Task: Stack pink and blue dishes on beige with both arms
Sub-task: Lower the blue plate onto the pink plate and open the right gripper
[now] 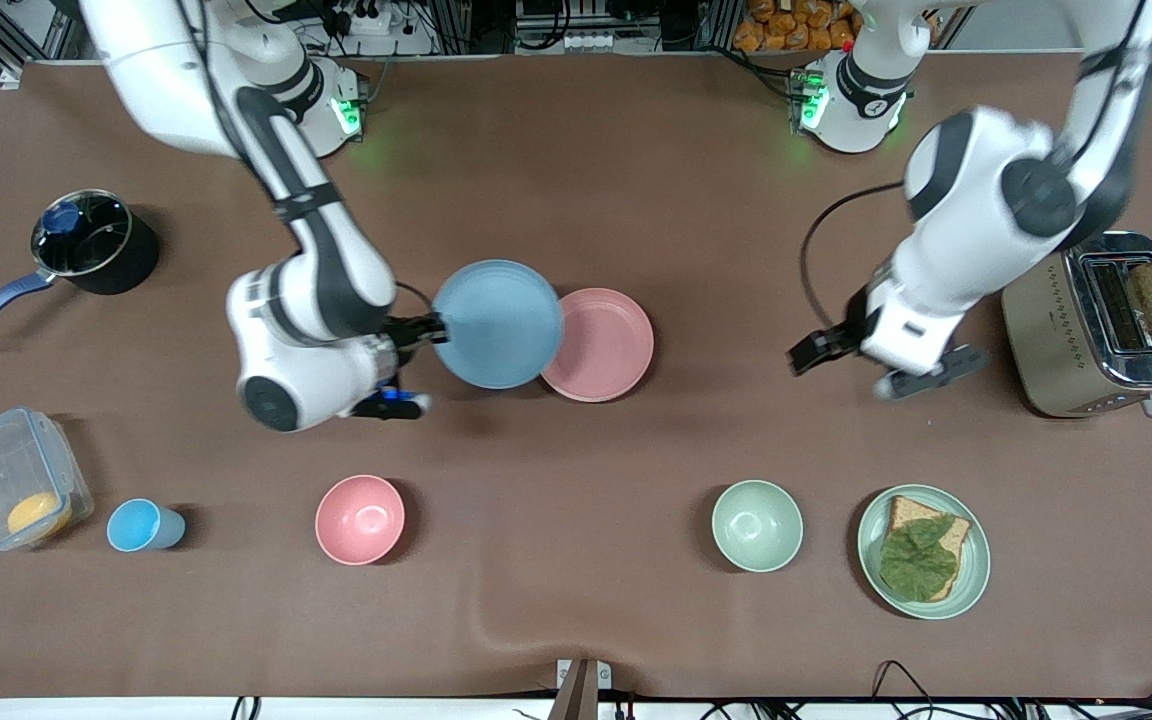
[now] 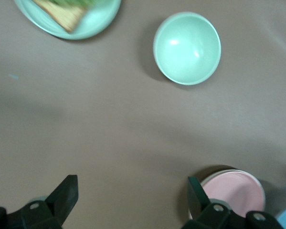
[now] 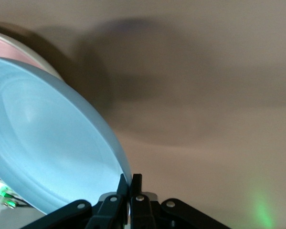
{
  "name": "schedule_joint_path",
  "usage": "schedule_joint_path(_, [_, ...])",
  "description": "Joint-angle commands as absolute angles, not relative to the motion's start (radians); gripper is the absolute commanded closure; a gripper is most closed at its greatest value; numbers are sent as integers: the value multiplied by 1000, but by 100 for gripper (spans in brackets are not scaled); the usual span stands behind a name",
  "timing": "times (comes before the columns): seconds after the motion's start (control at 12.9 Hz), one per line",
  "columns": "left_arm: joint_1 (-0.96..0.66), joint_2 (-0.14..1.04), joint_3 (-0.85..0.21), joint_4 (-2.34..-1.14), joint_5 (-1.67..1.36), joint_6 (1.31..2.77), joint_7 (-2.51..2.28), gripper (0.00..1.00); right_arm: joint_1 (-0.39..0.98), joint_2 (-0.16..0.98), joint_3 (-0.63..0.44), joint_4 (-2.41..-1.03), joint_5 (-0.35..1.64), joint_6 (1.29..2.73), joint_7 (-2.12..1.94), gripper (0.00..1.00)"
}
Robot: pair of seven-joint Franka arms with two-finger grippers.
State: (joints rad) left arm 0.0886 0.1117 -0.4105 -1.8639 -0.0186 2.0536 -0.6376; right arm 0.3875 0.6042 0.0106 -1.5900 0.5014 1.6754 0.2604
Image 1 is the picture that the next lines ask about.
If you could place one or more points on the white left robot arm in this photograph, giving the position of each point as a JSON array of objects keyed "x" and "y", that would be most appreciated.
[{"x": 986, "y": 200}]

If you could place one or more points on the green plate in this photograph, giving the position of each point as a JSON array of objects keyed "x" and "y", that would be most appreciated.
[{"x": 974, "y": 575}]

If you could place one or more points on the orange round food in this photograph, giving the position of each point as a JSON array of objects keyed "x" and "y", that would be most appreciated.
[{"x": 38, "y": 515}]

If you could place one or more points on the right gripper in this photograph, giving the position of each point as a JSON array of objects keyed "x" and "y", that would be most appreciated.
[{"x": 404, "y": 335}]

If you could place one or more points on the brown table cover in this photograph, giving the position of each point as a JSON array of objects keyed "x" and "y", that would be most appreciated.
[{"x": 576, "y": 200}]

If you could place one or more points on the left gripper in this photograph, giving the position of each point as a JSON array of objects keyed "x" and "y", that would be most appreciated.
[{"x": 833, "y": 343}]

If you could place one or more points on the bread slice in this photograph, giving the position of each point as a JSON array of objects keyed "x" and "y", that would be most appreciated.
[{"x": 908, "y": 512}]

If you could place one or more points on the metal camera mount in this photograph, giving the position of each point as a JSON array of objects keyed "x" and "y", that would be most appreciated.
[{"x": 583, "y": 685}]

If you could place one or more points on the white power strip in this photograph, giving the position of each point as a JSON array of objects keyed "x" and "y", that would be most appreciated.
[{"x": 366, "y": 18}]

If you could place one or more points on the blue cup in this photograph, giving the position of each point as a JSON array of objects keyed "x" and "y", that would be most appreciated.
[{"x": 136, "y": 526}]

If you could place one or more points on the pink bowl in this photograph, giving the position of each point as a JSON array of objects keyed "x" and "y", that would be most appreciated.
[{"x": 360, "y": 520}]

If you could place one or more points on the pink plate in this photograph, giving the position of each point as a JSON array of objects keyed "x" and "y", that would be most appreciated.
[{"x": 606, "y": 350}]

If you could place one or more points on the beige metal toaster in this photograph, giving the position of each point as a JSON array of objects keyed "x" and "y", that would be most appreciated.
[{"x": 1056, "y": 350}]

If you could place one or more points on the glass lid blue knob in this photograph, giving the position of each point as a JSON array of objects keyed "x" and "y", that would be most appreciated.
[{"x": 86, "y": 235}]

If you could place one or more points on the green bowl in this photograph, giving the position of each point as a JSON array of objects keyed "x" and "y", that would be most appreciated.
[{"x": 757, "y": 526}]

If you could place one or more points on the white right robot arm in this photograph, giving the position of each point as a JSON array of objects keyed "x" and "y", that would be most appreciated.
[{"x": 326, "y": 250}]

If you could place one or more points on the orange snack bags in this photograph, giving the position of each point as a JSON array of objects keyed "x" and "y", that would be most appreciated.
[{"x": 791, "y": 28}]

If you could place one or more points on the aluminium frame profile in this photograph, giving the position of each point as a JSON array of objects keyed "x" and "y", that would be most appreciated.
[{"x": 26, "y": 30}]

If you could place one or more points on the green lettuce leaf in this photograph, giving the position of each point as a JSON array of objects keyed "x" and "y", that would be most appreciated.
[{"x": 916, "y": 565}]

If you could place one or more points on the blue plate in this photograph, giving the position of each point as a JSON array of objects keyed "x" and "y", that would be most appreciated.
[{"x": 498, "y": 324}]

